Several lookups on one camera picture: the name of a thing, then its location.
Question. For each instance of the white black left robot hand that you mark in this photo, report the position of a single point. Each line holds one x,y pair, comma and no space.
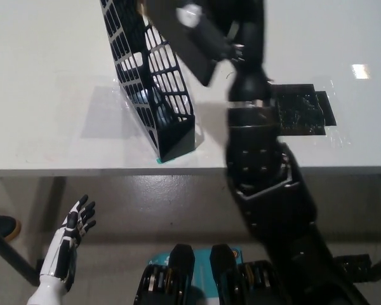
62,248

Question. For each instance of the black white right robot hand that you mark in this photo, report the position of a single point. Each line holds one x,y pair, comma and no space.
247,31

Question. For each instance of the black shoe with tan sole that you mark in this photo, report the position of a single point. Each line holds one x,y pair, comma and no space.
3,225

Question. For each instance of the black mesh file shelf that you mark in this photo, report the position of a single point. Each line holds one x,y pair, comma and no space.
174,139

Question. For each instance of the black table leg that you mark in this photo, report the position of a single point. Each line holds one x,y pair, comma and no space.
11,254

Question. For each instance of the black tape patch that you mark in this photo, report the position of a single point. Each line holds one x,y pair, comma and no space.
304,108

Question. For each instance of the teal tape piece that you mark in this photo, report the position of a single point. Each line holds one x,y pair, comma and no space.
161,161

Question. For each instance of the black notebook with gold corners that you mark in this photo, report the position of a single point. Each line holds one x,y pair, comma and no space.
190,55

